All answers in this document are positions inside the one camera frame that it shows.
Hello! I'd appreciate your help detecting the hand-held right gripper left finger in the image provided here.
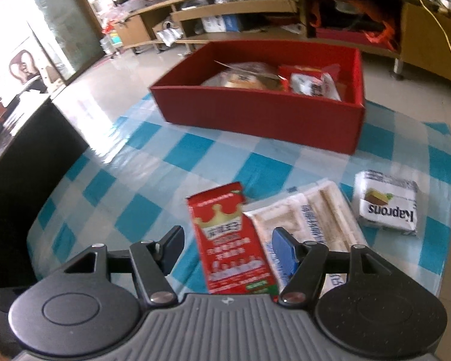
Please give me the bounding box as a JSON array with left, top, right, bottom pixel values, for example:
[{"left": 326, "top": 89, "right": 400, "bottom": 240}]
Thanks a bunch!
[{"left": 62, "top": 226, "right": 185, "bottom": 305}]

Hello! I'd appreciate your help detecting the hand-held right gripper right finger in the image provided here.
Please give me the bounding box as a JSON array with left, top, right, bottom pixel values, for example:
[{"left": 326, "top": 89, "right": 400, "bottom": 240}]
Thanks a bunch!
[{"left": 272, "top": 227, "right": 393, "bottom": 306}]

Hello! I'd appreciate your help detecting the red crown print carton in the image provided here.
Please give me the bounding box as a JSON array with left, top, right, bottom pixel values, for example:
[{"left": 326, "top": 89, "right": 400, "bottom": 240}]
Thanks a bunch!
[{"left": 186, "top": 181, "right": 279, "bottom": 296}]

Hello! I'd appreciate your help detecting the white tray biscuit packet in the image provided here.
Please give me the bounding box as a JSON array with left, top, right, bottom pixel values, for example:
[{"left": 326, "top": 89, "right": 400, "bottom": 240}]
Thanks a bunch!
[{"left": 244, "top": 180, "right": 368, "bottom": 290}]

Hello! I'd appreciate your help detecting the red cardboard box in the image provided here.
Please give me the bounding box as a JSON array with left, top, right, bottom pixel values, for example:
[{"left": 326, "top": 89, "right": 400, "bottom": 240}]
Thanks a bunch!
[{"left": 149, "top": 41, "right": 367, "bottom": 156}]

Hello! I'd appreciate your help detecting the blue white checkered tablecloth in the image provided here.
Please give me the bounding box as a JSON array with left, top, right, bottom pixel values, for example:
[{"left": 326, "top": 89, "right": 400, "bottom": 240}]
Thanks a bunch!
[{"left": 26, "top": 94, "right": 451, "bottom": 309}]

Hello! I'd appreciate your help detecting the small white cake packet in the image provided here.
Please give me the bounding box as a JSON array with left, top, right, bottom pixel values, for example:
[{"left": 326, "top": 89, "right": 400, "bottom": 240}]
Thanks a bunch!
[{"left": 352, "top": 170, "right": 420, "bottom": 236}]

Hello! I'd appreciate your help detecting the white red snack packet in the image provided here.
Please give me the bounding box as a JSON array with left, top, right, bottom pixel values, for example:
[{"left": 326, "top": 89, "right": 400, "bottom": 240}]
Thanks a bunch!
[{"left": 289, "top": 72, "right": 342, "bottom": 101}]

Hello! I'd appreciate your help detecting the clear brown snack packet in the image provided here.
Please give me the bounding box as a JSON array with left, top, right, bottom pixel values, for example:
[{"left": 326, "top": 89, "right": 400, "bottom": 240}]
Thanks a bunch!
[{"left": 205, "top": 61, "right": 287, "bottom": 91}]

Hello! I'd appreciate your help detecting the white storage trolley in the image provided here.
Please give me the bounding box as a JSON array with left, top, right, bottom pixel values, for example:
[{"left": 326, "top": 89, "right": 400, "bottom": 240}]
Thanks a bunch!
[{"left": 98, "top": 26, "right": 121, "bottom": 56}]

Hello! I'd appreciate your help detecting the flat red box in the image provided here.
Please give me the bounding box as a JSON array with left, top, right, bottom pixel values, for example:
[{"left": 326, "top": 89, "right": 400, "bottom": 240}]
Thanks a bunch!
[{"left": 316, "top": 26, "right": 380, "bottom": 45}]

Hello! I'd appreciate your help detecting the blue white carton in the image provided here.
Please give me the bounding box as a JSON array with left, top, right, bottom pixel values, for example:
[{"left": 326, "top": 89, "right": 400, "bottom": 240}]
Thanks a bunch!
[{"left": 203, "top": 14, "right": 244, "bottom": 33}]

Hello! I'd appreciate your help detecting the wooden chair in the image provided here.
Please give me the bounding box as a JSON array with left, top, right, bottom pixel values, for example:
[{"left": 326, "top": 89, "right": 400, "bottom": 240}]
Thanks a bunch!
[{"left": 8, "top": 50, "right": 43, "bottom": 84}]

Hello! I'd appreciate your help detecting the orange plastic bag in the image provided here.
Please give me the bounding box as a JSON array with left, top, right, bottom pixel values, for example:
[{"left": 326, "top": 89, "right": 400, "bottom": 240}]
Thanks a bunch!
[{"left": 310, "top": 0, "right": 400, "bottom": 48}]

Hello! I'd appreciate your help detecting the glass sliding door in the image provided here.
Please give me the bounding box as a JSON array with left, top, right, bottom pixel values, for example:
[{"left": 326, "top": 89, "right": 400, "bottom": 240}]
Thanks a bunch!
[{"left": 30, "top": 0, "right": 106, "bottom": 80}]

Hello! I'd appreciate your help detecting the wooden tv stand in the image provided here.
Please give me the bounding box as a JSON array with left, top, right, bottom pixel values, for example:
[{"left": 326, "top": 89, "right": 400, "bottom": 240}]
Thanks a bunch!
[{"left": 115, "top": 0, "right": 451, "bottom": 103}]

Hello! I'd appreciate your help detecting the yellow cable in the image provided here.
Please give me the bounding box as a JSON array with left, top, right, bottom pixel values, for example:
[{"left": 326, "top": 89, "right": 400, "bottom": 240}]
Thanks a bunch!
[{"left": 376, "top": 0, "right": 451, "bottom": 75}]

